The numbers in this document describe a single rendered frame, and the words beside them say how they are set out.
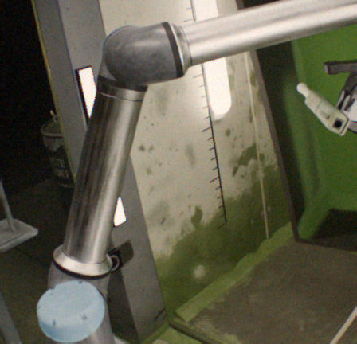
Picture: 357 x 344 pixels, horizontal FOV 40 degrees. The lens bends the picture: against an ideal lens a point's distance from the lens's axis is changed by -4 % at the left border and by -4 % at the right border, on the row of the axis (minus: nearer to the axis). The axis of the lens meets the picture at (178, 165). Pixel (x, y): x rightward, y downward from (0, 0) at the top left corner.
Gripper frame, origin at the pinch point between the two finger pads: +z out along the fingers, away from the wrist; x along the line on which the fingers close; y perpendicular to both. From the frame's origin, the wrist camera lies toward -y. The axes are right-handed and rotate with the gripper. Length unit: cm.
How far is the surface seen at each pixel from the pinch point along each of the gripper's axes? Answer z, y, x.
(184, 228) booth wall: 83, -13, 78
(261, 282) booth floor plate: 100, 36, 87
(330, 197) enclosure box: 42, 40, 74
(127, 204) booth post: 71, -41, 56
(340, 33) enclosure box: -23, 7, 56
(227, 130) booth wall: 40, -9, 106
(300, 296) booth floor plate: 92, 51, 71
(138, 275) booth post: 100, -26, 55
